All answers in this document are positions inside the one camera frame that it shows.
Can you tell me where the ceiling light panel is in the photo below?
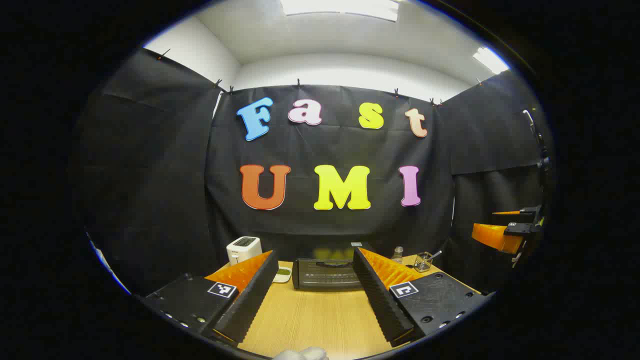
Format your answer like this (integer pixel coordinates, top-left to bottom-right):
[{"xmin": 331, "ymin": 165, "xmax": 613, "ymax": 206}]
[
  {"xmin": 472, "ymin": 46, "xmax": 510, "ymax": 75},
  {"xmin": 280, "ymin": 0, "xmax": 401, "ymax": 22}
]

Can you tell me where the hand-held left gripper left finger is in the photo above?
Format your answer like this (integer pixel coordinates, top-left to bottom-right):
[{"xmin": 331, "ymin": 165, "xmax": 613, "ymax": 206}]
[{"xmin": 141, "ymin": 249, "xmax": 280, "ymax": 347}]

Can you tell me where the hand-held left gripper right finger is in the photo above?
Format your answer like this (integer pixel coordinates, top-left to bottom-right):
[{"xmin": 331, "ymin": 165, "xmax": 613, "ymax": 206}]
[{"xmin": 352, "ymin": 247, "xmax": 495, "ymax": 348}]

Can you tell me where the black backdrop cloth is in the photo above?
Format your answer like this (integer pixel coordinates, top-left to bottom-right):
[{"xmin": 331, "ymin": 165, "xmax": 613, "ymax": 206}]
[{"xmin": 75, "ymin": 47, "xmax": 553, "ymax": 296}]

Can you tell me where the white toaster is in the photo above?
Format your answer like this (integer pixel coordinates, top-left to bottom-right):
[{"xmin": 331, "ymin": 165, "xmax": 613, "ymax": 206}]
[{"xmin": 226, "ymin": 236, "xmax": 263, "ymax": 266}]

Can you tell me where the black electric oven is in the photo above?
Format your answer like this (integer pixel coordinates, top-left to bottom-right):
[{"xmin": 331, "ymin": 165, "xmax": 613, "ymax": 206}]
[{"xmin": 291, "ymin": 241, "xmax": 368, "ymax": 292}]

